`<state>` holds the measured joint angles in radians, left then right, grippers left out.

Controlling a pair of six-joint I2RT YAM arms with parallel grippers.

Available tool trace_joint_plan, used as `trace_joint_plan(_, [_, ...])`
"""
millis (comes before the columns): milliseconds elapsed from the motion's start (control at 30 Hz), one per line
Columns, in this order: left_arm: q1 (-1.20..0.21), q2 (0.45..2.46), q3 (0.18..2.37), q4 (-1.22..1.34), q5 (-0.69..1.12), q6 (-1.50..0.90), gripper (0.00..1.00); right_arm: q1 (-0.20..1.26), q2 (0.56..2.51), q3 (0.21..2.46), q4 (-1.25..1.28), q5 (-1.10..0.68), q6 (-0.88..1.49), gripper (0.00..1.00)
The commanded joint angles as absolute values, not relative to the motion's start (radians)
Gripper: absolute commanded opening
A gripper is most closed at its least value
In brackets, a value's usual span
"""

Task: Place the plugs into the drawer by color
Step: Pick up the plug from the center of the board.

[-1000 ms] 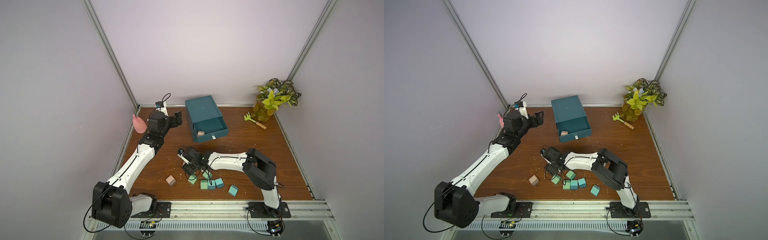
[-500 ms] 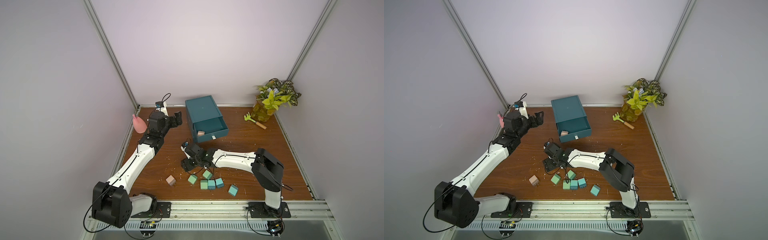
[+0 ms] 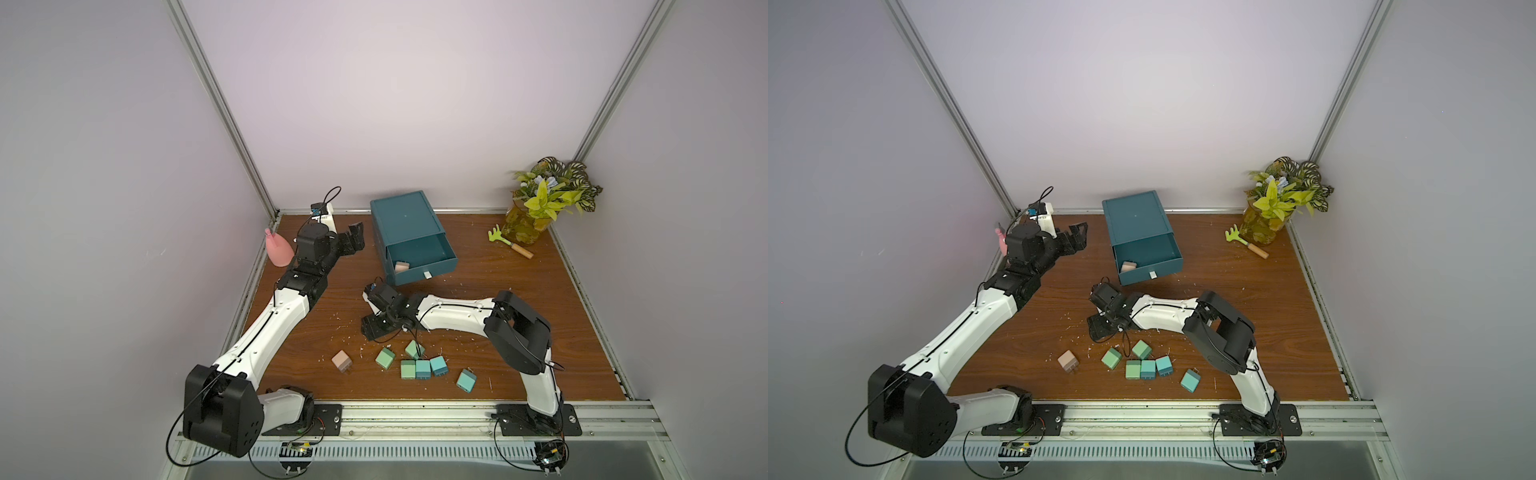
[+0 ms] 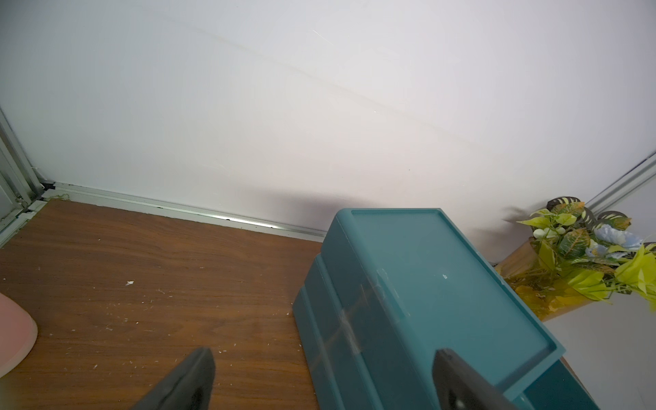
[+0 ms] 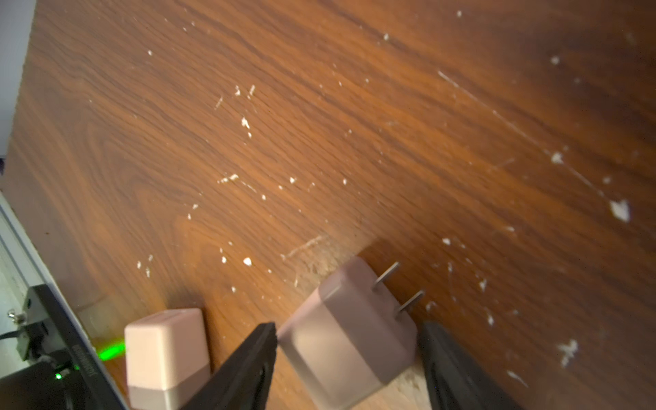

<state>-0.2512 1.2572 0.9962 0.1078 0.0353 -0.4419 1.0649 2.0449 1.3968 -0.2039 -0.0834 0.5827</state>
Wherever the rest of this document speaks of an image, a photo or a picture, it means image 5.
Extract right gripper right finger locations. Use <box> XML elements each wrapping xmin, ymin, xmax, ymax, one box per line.
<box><xmin>419</xmin><ymin>321</ymin><xmax>521</xmax><ymax>410</ymax></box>

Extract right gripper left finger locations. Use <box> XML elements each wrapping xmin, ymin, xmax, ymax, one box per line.
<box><xmin>183</xmin><ymin>322</ymin><xmax>278</xmax><ymax>410</ymax></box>

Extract pink plug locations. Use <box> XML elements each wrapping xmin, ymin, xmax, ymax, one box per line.
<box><xmin>277</xmin><ymin>256</ymin><xmax>425</xmax><ymax>409</ymax></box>
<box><xmin>124</xmin><ymin>309</ymin><xmax>211</xmax><ymax>409</ymax></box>

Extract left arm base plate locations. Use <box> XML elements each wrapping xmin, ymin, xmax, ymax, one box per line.
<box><xmin>1</xmin><ymin>285</ymin><xmax>127</xmax><ymax>409</ymax></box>

